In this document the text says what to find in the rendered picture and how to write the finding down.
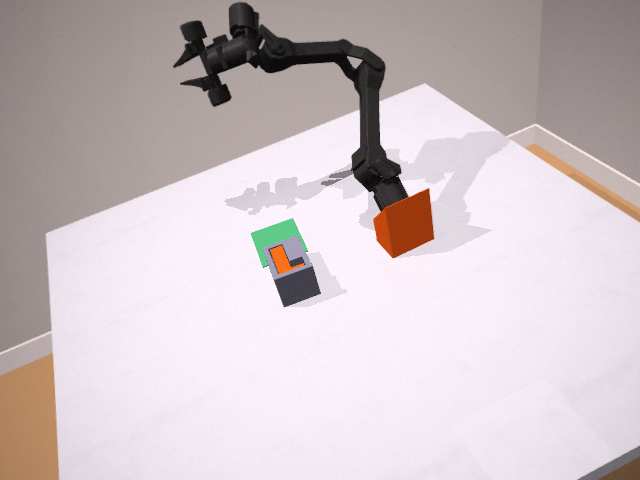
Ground orange l-shaped part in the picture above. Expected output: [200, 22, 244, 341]
[270, 246, 304, 274]

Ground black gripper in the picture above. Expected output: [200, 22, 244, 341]
[173, 21, 238, 107]

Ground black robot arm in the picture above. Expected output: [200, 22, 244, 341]
[206, 3, 409, 211]

